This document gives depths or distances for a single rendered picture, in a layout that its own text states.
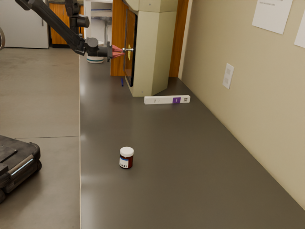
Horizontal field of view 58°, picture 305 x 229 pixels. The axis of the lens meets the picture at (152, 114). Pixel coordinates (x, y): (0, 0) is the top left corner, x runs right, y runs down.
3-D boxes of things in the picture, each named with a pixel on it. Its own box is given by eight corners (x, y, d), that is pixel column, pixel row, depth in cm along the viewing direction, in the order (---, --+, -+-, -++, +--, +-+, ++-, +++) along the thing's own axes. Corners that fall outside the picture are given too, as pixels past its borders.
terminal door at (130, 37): (125, 71, 185) (128, 8, 168) (131, 88, 159) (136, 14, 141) (123, 71, 185) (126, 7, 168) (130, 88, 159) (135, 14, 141)
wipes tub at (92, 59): (102, 59, 226) (103, 40, 220) (104, 63, 215) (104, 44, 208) (86, 58, 223) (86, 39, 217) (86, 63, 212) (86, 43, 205)
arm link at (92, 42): (80, 39, 156) (74, 52, 153) (79, 28, 145) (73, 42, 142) (100, 47, 157) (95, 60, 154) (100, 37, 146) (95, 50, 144)
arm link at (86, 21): (74, 4, 177) (66, 7, 170) (90, 7, 174) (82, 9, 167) (76, 23, 183) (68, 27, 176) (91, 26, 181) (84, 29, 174)
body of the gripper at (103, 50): (110, 41, 153) (97, 40, 152) (111, 59, 152) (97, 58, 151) (110, 45, 160) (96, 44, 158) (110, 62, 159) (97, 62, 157)
